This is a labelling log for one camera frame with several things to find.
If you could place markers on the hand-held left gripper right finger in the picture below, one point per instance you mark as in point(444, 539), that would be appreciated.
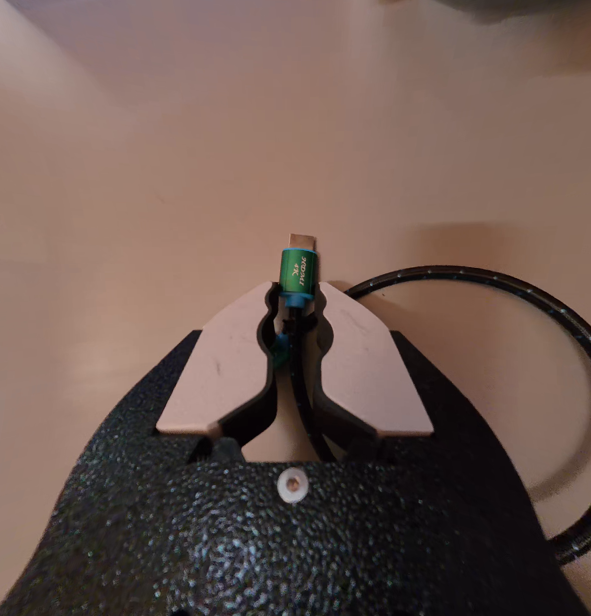
point(367, 375)

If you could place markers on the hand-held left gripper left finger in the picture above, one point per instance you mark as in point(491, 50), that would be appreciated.
point(223, 370)

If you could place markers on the grey desk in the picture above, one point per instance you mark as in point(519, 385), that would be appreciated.
point(179, 144)

